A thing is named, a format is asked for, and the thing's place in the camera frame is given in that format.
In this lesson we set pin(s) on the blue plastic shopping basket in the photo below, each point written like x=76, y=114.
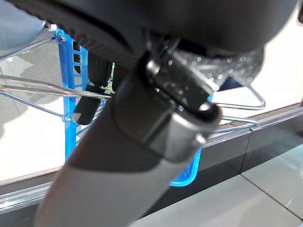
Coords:
x=69, y=104

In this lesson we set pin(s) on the light blue fabric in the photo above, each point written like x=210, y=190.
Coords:
x=16, y=23

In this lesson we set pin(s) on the left robot hand dark palm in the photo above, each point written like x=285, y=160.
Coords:
x=151, y=28

